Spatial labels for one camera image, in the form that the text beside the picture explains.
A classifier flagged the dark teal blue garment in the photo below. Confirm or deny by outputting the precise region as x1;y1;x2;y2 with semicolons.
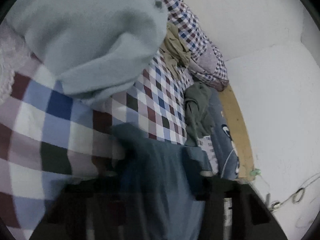
112;123;212;239

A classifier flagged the light grey-green sweater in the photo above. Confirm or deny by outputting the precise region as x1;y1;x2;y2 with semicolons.
5;0;168;112

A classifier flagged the wooden bed frame edge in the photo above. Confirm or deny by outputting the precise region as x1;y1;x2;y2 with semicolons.
219;85;255;181

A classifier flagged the olive green garment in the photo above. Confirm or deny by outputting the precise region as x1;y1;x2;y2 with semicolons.
184;82;214;147

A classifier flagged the navy blue cartoon pillow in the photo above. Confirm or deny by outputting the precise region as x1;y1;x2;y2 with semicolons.
208;88;240;180

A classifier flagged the white cable on floor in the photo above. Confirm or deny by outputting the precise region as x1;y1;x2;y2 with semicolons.
265;172;320;228

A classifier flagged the khaki beige garment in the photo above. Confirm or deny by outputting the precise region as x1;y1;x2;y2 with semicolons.
160;22;191;80

